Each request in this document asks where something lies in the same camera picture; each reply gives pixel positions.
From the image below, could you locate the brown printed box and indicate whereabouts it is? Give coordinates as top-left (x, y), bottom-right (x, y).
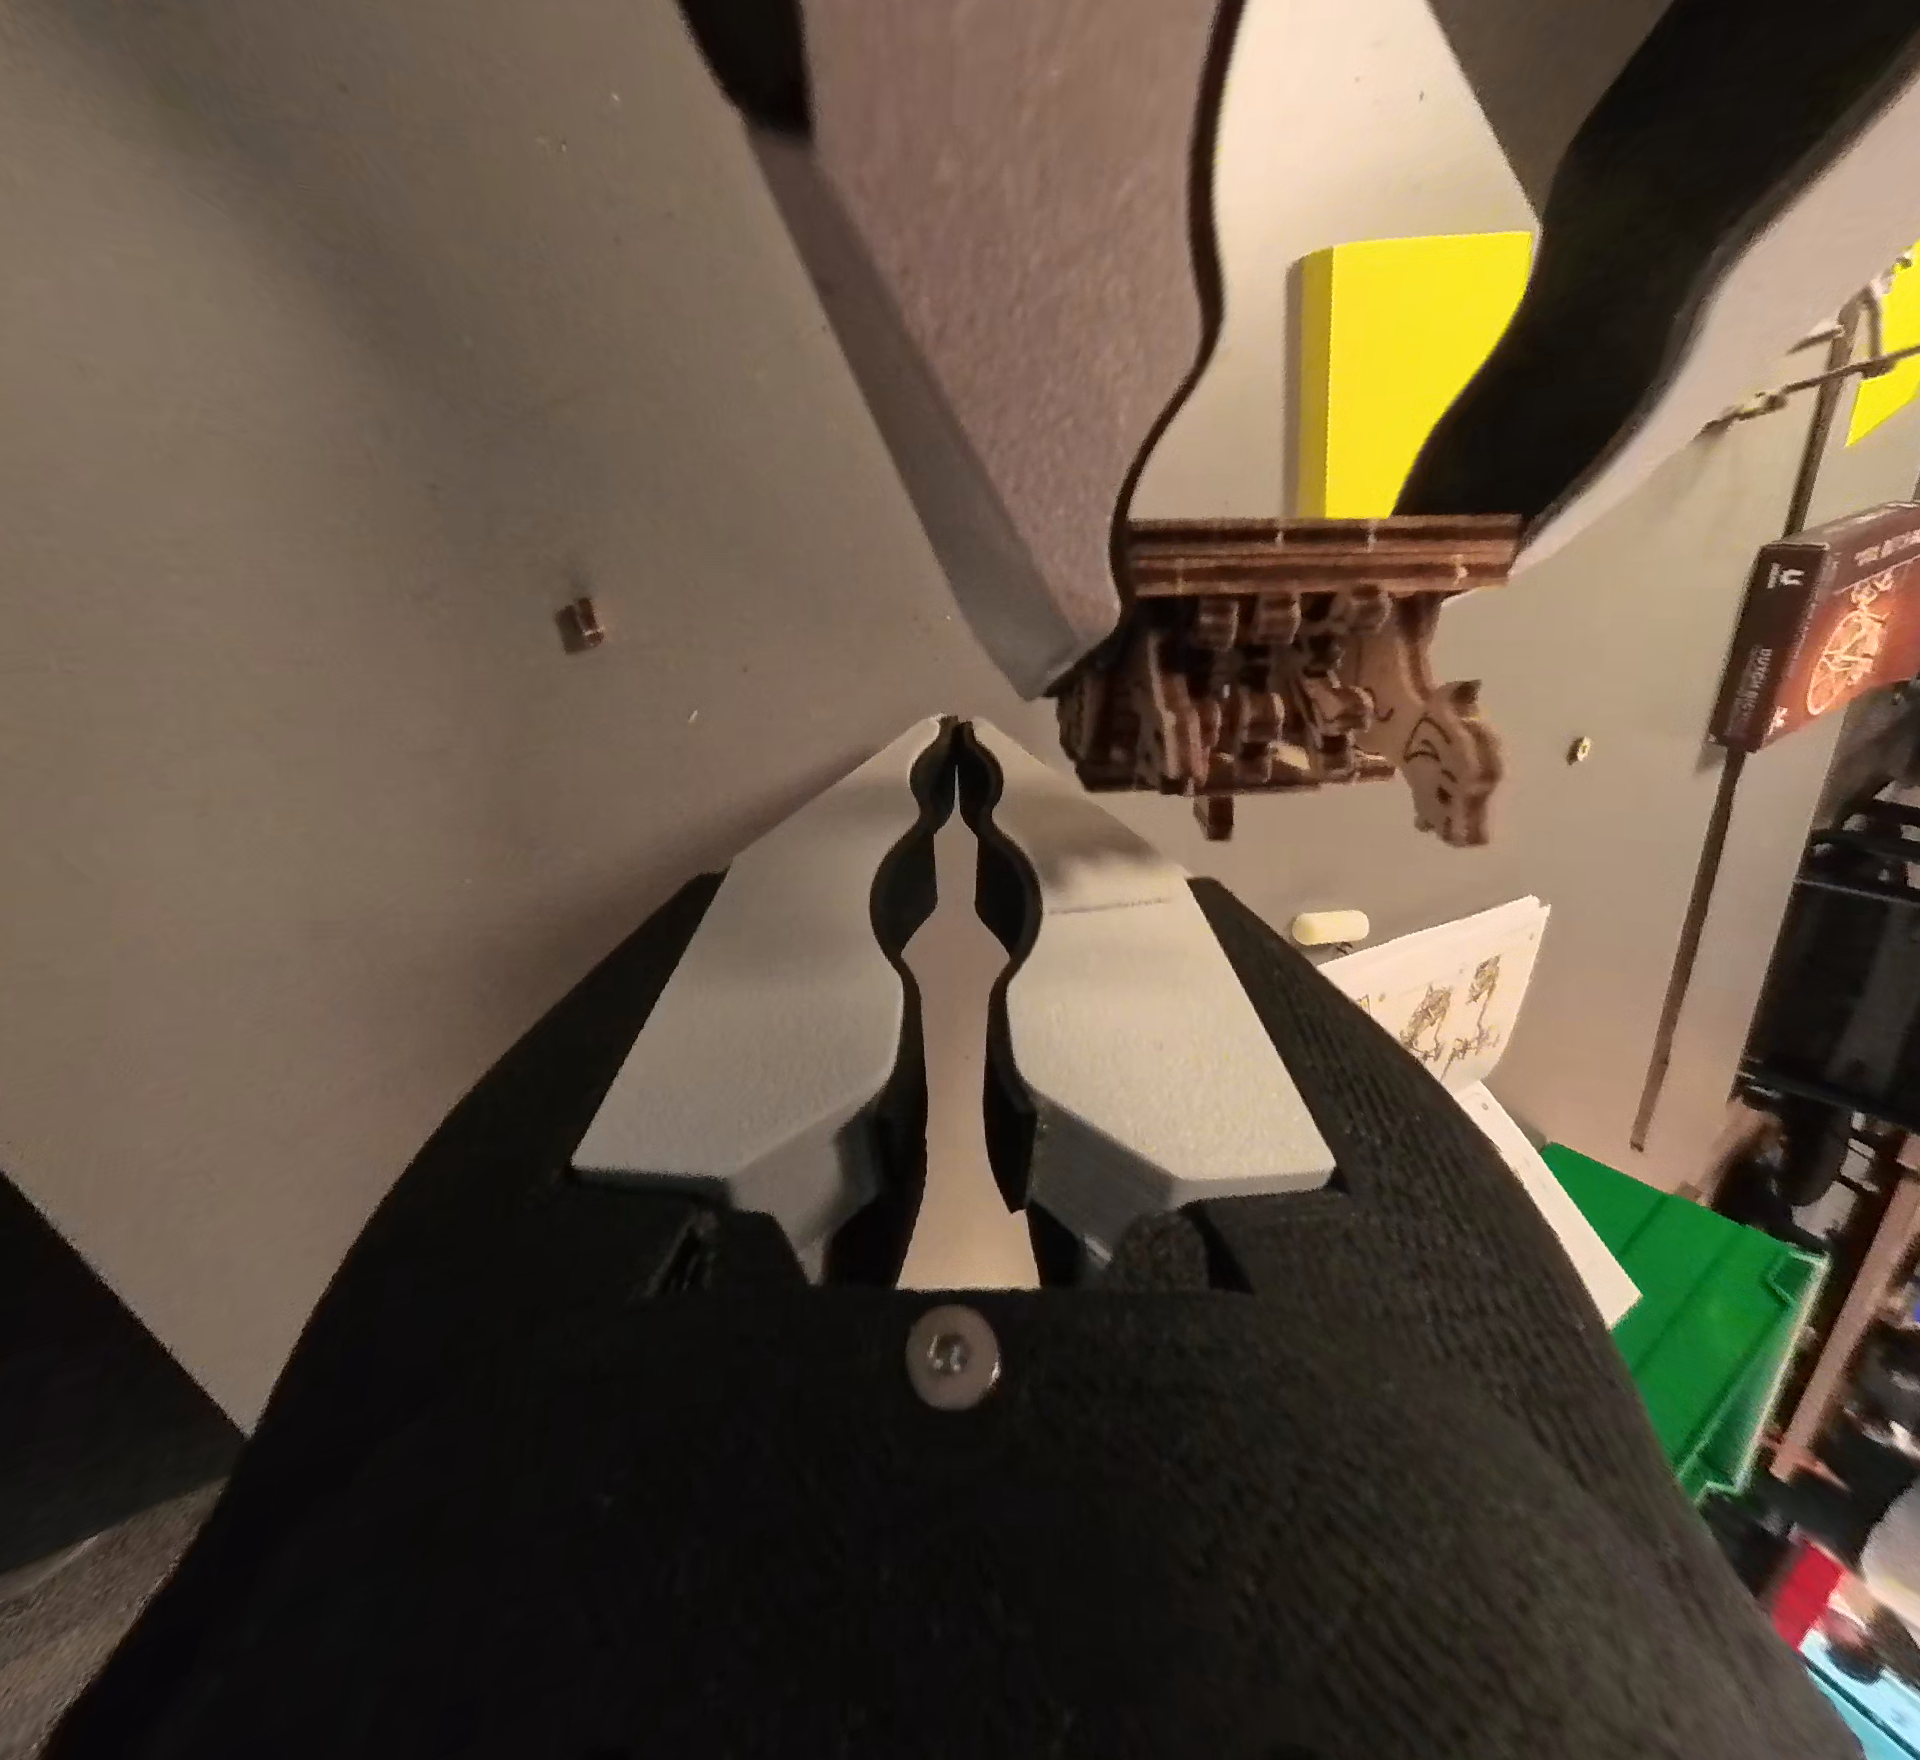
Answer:
top-left (1706, 500), bottom-right (1920, 752)

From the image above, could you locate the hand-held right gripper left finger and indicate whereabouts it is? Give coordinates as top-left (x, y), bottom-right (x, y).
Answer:
top-left (567, 717), bottom-right (961, 1290)

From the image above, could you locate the printed instruction booklet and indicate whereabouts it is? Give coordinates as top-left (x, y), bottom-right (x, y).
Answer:
top-left (1319, 894), bottom-right (1645, 1330)

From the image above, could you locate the small brown wooden model box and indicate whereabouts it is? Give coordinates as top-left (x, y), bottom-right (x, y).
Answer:
top-left (1057, 516), bottom-right (1524, 844)

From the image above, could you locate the background office chair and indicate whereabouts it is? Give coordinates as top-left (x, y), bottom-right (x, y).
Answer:
top-left (1732, 785), bottom-right (1920, 1135)

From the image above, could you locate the yellow sticky note pad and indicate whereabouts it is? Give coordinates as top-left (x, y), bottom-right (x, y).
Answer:
top-left (1296, 231), bottom-right (1920, 521)

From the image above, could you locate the green plastic bin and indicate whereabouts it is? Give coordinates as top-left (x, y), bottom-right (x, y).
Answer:
top-left (1536, 1142), bottom-right (1834, 1502)

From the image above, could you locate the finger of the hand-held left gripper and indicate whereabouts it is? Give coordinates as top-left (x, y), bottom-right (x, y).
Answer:
top-left (1395, 0), bottom-right (1920, 580)
top-left (741, 0), bottom-right (1310, 701)

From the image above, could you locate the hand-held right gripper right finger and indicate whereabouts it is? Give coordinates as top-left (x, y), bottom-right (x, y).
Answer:
top-left (956, 717), bottom-right (1340, 1264)

